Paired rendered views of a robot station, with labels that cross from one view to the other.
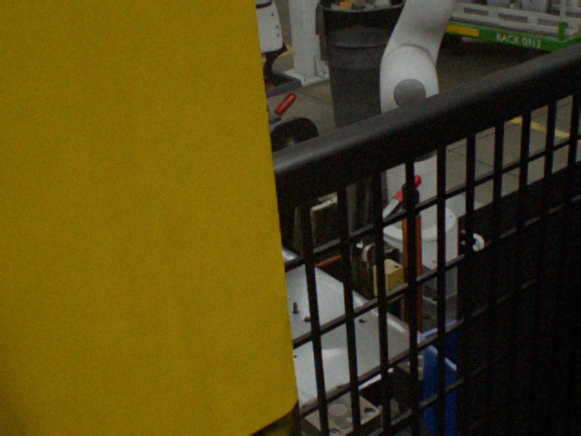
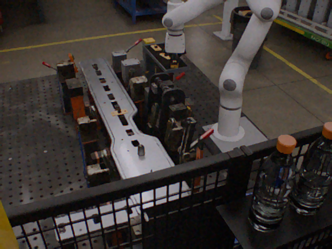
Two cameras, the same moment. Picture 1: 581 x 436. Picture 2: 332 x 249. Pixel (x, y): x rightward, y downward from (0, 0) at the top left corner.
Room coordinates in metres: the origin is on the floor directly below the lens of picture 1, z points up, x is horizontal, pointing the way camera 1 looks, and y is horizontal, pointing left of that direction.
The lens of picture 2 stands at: (0.04, -0.23, 1.96)
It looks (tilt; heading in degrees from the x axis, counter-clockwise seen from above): 35 degrees down; 10
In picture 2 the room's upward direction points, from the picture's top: 1 degrees clockwise
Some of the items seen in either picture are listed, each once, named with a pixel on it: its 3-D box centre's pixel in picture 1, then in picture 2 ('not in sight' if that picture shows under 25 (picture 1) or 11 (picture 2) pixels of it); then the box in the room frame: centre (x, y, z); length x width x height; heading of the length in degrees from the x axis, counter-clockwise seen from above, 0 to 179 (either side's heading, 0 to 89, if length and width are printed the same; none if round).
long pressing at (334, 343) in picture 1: (152, 213); (117, 111); (1.44, 0.28, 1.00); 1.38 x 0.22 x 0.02; 33
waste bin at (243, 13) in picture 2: (363, 63); (248, 38); (4.36, -0.50, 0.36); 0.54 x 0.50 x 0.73; 122
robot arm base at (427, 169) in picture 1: (412, 188); (229, 118); (1.65, -0.29, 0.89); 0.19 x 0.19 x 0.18
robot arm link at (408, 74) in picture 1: (409, 106); (231, 88); (1.62, -0.28, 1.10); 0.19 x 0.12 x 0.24; 171
